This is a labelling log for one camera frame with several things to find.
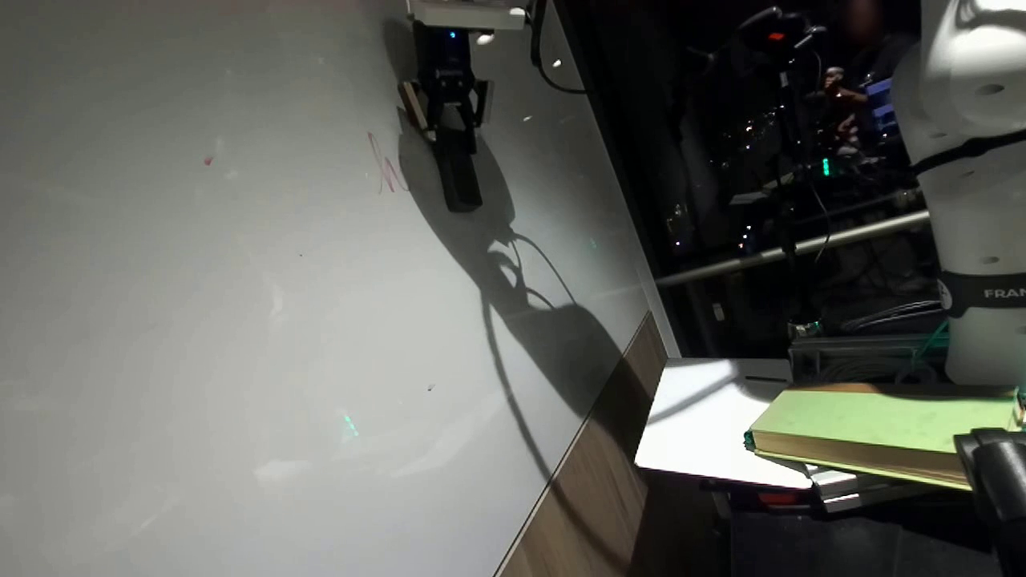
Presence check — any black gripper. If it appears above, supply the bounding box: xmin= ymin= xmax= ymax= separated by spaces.
xmin=399 ymin=23 xmax=494 ymax=143

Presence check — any black whiteboard eraser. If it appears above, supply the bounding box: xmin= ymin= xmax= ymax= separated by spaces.
xmin=431 ymin=98 xmax=486 ymax=213

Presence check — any white paper sheet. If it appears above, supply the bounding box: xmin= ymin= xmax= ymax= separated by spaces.
xmin=631 ymin=354 xmax=817 ymax=494

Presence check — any person in blue shirt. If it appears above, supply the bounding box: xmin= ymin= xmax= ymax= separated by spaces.
xmin=823 ymin=0 xmax=913 ymax=143

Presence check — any dark green equipment box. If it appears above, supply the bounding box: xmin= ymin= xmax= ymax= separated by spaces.
xmin=786 ymin=318 xmax=954 ymax=386

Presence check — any green book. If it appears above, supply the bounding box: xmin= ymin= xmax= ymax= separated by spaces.
xmin=744 ymin=381 xmax=1026 ymax=494

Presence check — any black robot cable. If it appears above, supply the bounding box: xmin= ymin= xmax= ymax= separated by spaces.
xmin=528 ymin=0 xmax=589 ymax=98

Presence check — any metal rail bar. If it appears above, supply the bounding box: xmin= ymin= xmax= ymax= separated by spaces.
xmin=653 ymin=209 xmax=934 ymax=289

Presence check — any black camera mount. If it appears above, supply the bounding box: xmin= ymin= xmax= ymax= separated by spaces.
xmin=954 ymin=427 xmax=1026 ymax=577

